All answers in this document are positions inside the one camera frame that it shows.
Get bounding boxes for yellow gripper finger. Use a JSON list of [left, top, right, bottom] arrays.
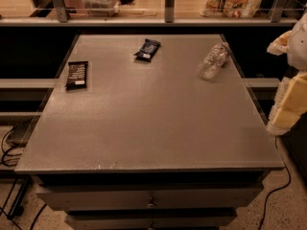
[[267, 73, 307, 136], [267, 31, 291, 56]]

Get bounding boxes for clear plastic water bottle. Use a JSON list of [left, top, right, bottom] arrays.
[[199, 42, 230, 81]]

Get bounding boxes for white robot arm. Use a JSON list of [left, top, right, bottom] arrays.
[[267, 14, 307, 136]]

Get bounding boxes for black rxbar chocolate wrapper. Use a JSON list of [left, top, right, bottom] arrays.
[[65, 61, 88, 90]]

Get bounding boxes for colourful printed snack bag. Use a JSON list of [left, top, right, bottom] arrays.
[[201, 0, 262, 18]]

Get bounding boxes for dark blue snack packet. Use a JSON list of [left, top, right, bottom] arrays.
[[134, 38, 161, 62]]

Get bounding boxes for clear plastic storage box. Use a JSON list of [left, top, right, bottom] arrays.
[[82, 0, 119, 17]]

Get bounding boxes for grey lower drawer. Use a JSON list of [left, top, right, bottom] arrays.
[[65, 210, 237, 230]]

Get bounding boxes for grey drawer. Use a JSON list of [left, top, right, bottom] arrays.
[[36, 183, 263, 211], [65, 210, 237, 230]]

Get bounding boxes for grey upper drawer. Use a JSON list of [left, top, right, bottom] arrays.
[[36, 183, 263, 211]]

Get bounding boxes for grey metal shelf frame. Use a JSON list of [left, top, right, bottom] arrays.
[[0, 0, 306, 27]]

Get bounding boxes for black cable on right floor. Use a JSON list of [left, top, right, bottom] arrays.
[[257, 136, 293, 230]]

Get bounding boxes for black cables on left floor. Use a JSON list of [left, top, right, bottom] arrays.
[[0, 118, 48, 230]]

